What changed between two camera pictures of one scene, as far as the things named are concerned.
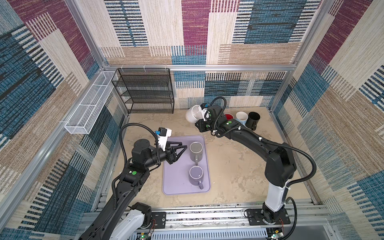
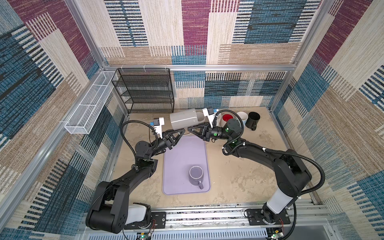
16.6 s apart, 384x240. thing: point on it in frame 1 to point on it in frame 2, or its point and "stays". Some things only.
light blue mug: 242,116 stays
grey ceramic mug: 196,152 to 185,119
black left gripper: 170,154 to 168,140
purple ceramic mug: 196,176 stays
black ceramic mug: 252,119 stays
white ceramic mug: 229,116 stays
